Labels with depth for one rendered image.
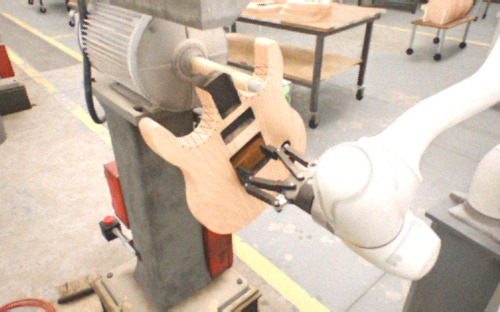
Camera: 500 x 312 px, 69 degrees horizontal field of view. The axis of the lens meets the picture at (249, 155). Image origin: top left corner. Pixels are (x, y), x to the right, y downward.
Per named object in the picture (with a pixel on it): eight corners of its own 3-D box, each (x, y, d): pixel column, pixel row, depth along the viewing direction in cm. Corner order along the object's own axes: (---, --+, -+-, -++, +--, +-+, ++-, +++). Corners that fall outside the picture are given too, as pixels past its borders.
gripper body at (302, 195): (312, 226, 71) (279, 203, 77) (339, 196, 74) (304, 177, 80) (305, 203, 66) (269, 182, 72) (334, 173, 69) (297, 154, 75)
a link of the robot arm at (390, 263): (371, 201, 71) (355, 171, 61) (453, 244, 61) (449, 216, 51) (340, 248, 70) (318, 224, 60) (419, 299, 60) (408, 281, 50)
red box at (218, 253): (178, 247, 163) (168, 179, 144) (201, 233, 170) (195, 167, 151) (211, 280, 147) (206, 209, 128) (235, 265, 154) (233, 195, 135)
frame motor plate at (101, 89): (82, 88, 114) (79, 77, 112) (151, 72, 127) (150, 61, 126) (136, 127, 91) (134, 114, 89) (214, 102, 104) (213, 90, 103)
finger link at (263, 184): (299, 193, 75) (297, 198, 75) (252, 184, 81) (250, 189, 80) (295, 181, 73) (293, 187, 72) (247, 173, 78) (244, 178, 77)
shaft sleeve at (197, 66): (199, 73, 84) (190, 66, 81) (206, 61, 84) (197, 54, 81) (252, 96, 72) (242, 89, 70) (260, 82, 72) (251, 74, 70)
